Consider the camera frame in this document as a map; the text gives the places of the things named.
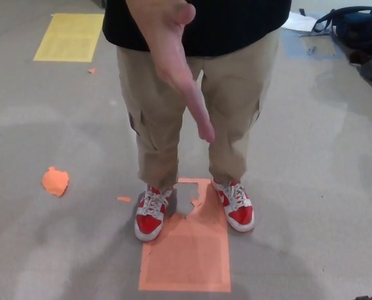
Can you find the crumpled orange paper piece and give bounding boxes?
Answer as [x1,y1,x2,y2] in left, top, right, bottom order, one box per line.
[41,166,70,198]

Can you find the blue paper sheet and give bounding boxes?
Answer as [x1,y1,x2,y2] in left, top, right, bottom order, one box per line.
[281,29,344,59]

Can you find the yellow floor tape rectangle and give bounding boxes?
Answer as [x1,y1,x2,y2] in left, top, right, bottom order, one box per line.
[32,12,106,63]

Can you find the person's right hand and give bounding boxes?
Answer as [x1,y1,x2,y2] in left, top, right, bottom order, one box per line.
[132,0,216,144]

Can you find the white paper sheet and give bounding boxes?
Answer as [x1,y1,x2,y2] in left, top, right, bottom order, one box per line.
[282,11,318,32]

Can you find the black t-shirt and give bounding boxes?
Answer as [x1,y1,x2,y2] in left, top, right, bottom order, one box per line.
[103,0,294,58]

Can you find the orange floor tape rectangle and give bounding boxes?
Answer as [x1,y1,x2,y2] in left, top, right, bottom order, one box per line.
[138,177,232,293]

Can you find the dark blue backpack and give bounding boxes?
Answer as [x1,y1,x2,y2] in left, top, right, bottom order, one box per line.
[312,5,372,91]

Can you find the red white left sneaker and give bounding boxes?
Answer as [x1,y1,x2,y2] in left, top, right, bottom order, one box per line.
[211,177,254,233]

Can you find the red white sneaker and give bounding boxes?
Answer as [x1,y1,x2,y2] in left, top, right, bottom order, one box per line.
[134,184,173,242]
[211,177,254,233]

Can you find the red white right sneaker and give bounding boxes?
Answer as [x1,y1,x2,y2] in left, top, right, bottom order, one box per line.
[134,184,173,242]

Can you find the khaki cargo trousers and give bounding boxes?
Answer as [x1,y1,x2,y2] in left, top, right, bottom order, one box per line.
[116,27,281,192]

